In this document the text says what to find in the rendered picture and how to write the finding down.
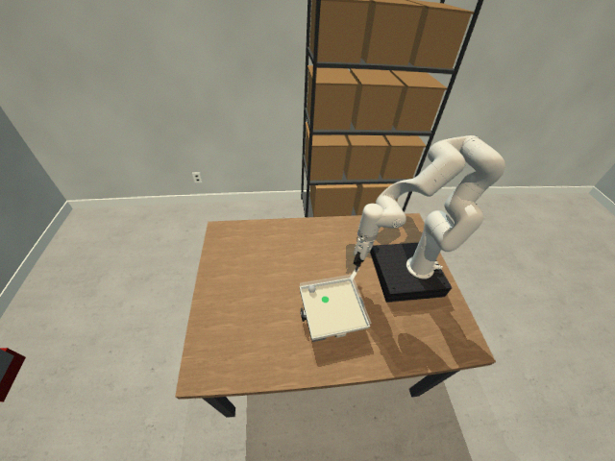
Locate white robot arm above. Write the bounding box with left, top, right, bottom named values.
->
left=357, top=135, right=505, bottom=279

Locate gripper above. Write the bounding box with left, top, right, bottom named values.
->
left=354, top=235, right=376, bottom=267

